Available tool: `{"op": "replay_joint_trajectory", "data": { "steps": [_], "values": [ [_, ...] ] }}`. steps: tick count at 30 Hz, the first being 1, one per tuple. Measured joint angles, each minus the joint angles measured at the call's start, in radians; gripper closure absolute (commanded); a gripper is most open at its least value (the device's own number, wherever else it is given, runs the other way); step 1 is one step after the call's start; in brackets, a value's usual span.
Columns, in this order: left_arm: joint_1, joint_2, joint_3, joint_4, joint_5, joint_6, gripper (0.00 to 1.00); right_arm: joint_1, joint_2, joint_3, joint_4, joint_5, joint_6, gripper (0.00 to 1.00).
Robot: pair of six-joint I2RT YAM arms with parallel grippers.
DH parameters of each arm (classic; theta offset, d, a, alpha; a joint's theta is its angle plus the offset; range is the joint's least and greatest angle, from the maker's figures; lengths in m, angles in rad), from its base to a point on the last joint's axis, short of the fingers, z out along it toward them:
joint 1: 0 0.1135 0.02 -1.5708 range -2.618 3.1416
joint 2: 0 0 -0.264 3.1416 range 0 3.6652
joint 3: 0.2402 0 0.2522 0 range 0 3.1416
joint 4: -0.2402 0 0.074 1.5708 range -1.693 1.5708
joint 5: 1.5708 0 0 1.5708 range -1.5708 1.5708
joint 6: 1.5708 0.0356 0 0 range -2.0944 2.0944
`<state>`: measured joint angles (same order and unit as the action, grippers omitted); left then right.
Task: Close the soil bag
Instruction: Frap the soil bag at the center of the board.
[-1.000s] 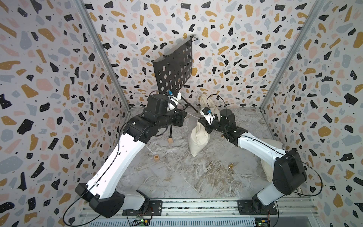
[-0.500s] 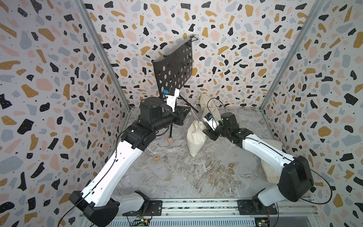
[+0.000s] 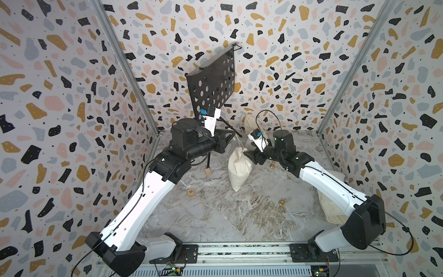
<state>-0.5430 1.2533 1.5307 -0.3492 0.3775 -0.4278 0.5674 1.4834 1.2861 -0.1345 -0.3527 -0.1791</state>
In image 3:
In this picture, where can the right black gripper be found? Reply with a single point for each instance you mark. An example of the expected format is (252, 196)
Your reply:
(255, 155)

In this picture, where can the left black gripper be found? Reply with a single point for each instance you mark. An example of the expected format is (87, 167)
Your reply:
(220, 141)

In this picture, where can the cream cloth bag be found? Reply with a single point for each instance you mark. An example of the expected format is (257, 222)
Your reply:
(333, 214)
(249, 123)
(239, 168)

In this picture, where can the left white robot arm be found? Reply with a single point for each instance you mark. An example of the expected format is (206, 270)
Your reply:
(117, 243)

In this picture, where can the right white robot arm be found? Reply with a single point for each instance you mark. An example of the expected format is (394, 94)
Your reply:
(366, 214)

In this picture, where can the far small wooden block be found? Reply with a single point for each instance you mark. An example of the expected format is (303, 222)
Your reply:
(208, 171)

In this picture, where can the black perforated music stand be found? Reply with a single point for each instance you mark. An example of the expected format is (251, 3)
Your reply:
(211, 85)

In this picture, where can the right green circuit board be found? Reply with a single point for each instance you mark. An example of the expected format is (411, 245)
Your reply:
(320, 271)

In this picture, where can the green circuit board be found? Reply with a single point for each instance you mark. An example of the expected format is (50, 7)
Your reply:
(171, 270)
(320, 271)

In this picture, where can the left green circuit board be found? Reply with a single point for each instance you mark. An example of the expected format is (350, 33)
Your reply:
(171, 270)

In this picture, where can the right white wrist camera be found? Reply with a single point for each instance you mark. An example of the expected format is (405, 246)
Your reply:
(257, 137)

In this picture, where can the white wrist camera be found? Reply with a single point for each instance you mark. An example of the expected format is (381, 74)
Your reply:
(257, 137)
(210, 116)

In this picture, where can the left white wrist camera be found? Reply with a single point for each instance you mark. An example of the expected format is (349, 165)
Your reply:
(210, 116)

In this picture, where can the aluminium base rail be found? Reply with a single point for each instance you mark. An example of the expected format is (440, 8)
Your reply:
(268, 259)

